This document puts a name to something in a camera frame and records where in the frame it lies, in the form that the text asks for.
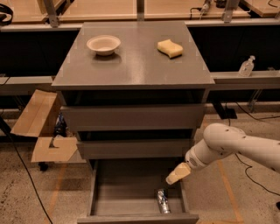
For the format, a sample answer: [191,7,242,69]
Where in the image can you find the wooden workbench in background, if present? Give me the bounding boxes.
[0,0,280,25]

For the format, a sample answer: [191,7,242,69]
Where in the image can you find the clear sanitizer pump bottle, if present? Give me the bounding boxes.
[238,55,256,77]

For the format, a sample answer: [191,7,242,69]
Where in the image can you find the black floor cable right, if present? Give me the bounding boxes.
[226,101,280,198]

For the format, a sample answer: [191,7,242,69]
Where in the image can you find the black headphones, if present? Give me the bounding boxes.
[0,3,13,26]

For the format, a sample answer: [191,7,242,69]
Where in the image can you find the open cardboard box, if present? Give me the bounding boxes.
[11,90,82,163]

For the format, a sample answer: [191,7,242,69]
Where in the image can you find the grey open bottom drawer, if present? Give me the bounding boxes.
[77,157,199,224]

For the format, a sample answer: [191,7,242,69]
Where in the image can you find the white paper bowl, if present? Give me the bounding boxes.
[87,35,121,56]

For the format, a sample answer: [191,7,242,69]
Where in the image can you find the silver blue redbull can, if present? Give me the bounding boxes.
[157,189,171,214]

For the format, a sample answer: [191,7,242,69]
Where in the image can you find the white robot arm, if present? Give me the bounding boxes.
[165,123,280,185]

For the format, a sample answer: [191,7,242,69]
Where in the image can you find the black floor cable left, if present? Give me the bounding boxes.
[0,115,54,224]

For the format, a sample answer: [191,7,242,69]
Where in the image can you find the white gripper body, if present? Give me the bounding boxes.
[185,147,207,171]

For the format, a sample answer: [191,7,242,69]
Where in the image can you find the grey top drawer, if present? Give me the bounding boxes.
[61,104,204,131]

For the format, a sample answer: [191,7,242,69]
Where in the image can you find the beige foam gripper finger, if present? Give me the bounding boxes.
[165,163,191,185]

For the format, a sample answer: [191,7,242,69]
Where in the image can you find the grey drawer cabinet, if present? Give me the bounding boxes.
[52,20,216,224]

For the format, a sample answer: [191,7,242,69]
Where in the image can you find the grey metal shelf rail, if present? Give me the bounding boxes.
[210,70,280,90]

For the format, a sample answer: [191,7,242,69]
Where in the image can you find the grey middle drawer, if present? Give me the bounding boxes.
[77,139,194,159]

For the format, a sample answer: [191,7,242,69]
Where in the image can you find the black floor cable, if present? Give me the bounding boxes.
[0,115,54,224]
[226,101,280,198]

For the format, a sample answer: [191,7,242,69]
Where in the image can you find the yellow sponge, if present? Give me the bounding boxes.
[157,39,183,59]

